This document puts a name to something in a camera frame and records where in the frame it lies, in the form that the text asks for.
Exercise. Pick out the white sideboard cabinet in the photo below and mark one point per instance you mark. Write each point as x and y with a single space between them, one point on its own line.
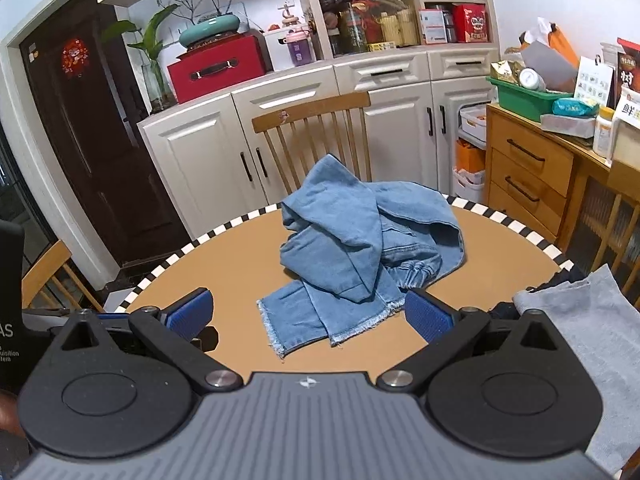
200 160

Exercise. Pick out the purple bottle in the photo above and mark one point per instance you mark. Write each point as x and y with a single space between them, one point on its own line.
299 50

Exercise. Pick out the white pill bottle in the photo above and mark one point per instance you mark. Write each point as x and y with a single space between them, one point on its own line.
602 135

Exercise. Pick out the dark navy cloth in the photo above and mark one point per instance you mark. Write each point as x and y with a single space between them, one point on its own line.
562 277

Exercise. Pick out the green plant in glass vase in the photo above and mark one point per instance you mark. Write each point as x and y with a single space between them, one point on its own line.
161 19

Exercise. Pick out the white box with red label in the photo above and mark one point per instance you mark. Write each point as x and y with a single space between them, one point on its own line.
431 25

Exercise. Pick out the teal planter with bare branches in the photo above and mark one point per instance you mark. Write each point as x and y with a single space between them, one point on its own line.
210 30

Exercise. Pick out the teal wipes packet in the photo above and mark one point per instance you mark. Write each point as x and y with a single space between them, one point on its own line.
572 106

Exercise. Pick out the white open shelf unit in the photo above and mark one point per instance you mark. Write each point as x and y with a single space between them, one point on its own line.
305 20

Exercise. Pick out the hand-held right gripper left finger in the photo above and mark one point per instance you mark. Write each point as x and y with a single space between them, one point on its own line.
187 307

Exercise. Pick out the red printed box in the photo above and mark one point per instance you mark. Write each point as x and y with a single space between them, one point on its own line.
470 22

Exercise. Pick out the white storage cart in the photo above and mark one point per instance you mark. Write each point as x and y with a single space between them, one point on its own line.
470 180

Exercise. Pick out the orange bag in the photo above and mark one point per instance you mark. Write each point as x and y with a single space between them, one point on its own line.
565 45

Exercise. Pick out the dark brown door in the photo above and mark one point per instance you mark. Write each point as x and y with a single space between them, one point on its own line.
100 135

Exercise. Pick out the white desk calendar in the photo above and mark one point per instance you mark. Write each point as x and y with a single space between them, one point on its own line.
592 82

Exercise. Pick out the wooden spindle-back chair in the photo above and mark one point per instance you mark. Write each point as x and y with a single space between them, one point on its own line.
47 262
310 110

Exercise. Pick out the green plastic bin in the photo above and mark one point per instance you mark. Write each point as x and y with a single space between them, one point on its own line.
520 102

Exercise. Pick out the blue denim jeans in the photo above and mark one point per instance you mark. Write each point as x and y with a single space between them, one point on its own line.
330 240

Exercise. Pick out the red door ornament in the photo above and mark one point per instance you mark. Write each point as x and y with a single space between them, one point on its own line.
75 57

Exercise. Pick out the grey board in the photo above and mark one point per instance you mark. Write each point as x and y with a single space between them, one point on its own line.
545 65

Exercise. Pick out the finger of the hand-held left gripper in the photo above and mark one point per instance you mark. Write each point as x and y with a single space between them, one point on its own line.
207 340

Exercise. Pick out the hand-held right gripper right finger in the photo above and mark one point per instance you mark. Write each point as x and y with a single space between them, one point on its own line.
425 315

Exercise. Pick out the dark brown printed bag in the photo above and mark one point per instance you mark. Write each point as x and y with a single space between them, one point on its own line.
631 67

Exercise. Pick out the yellow packets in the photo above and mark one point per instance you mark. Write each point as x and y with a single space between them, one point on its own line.
397 30

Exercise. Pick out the round brown striped-rim table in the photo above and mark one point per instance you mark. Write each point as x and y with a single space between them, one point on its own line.
240 270

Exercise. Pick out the grey cloth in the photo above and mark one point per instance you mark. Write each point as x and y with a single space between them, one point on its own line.
590 340

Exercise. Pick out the wooden drawer cabinet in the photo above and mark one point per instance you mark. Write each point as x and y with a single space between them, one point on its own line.
530 155

